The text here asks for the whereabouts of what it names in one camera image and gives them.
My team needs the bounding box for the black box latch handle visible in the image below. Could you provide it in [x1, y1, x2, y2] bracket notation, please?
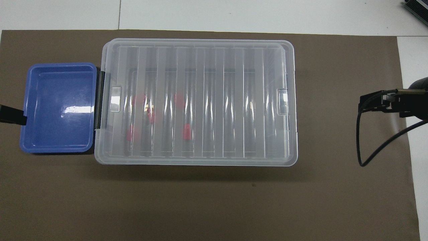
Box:
[95, 69, 106, 129]

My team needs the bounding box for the brown table mat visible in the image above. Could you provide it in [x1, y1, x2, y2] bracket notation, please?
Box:
[0, 29, 421, 241]

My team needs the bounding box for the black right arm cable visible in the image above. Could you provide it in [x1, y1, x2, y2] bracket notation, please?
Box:
[356, 89, 428, 167]

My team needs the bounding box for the blue plastic tray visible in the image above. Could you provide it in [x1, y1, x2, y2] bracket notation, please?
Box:
[19, 63, 98, 154]

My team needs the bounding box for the clear plastic storage box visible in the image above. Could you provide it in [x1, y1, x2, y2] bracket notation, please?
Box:
[97, 40, 296, 164]

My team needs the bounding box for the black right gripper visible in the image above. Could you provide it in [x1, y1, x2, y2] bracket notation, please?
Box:
[358, 77, 428, 120]

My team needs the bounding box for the dark ribbed device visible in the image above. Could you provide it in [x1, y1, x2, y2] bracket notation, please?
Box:
[402, 0, 428, 28]

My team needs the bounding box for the clear plastic box lid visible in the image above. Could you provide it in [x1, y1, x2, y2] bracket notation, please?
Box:
[94, 38, 298, 166]

